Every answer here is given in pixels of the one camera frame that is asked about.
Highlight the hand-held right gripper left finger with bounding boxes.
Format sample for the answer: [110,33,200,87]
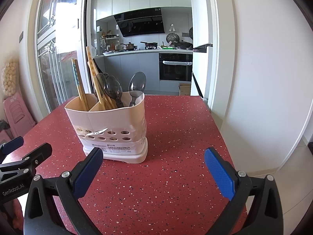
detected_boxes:
[23,147,103,235]

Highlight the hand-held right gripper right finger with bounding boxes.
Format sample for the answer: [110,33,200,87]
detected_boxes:
[204,147,285,235]

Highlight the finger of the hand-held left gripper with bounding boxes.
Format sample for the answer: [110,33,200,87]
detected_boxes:
[0,143,53,175]
[0,136,24,155]

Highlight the beige plastic utensil holder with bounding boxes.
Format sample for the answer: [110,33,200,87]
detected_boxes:
[64,92,148,164]

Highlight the blue patterned wooden chopstick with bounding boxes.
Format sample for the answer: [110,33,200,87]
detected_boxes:
[71,59,86,111]

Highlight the person's left hand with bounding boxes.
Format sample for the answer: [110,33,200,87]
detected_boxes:
[10,196,25,229]

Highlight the stack of pink stools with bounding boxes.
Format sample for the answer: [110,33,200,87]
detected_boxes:
[3,93,36,137]

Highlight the bag of yellow balls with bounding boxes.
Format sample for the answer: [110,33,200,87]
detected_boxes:
[1,59,19,97]

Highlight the cardboard box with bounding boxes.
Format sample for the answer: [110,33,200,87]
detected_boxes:
[178,83,192,96]

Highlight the grey base kitchen cabinets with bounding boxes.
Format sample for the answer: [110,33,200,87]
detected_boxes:
[94,50,160,95]

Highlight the black built-in oven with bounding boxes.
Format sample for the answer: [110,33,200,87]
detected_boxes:
[159,52,193,82]

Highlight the sliding glass door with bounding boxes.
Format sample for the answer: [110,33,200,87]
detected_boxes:
[29,0,90,114]

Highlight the metal spice rack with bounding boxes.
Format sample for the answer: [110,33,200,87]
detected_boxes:
[100,31,120,53]

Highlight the brass cooking pot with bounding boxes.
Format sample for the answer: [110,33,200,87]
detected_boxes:
[122,42,139,51]

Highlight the black wok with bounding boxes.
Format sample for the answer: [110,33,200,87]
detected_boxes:
[172,40,193,49]

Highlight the black frying pan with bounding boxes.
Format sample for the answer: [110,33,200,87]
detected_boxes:
[140,41,159,49]

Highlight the black range hood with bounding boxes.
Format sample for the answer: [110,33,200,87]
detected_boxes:
[114,8,165,38]

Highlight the white refrigerator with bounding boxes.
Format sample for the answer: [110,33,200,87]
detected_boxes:
[190,0,213,99]

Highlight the white upper kitchen cabinets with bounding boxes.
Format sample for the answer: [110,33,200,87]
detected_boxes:
[96,0,192,21]

